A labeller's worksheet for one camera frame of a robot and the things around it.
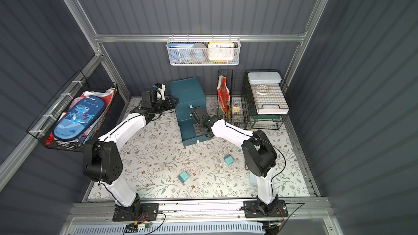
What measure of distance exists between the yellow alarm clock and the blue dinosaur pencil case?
1.95 ft

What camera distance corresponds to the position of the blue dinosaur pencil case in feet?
2.04

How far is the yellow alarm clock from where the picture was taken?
90 cm
